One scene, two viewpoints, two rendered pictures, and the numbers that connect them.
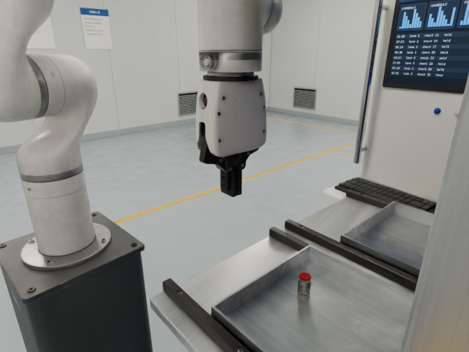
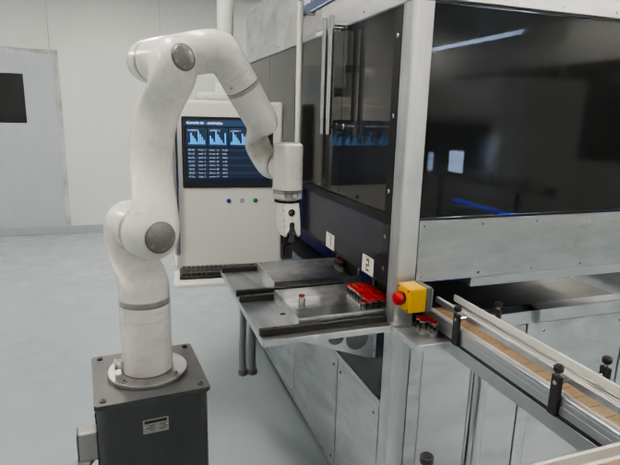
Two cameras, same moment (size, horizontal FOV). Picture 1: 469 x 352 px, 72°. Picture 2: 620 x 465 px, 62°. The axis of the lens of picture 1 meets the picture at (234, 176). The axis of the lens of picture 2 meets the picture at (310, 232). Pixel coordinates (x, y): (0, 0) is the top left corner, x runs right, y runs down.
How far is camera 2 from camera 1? 136 cm
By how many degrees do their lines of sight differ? 65
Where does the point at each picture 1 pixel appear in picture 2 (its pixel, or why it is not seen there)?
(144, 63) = not seen: outside the picture
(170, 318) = (284, 338)
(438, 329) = (403, 242)
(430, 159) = (232, 235)
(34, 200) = (160, 323)
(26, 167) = (159, 294)
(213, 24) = (296, 180)
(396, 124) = (200, 215)
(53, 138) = (156, 268)
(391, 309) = (325, 295)
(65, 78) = not seen: hidden behind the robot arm
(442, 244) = (402, 225)
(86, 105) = not seen: hidden behind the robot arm
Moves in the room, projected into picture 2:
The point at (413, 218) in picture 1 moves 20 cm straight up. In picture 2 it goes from (270, 268) to (271, 220)
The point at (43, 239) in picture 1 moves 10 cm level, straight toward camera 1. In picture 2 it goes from (161, 358) to (204, 355)
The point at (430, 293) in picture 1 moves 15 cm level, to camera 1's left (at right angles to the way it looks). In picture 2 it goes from (401, 235) to (389, 247)
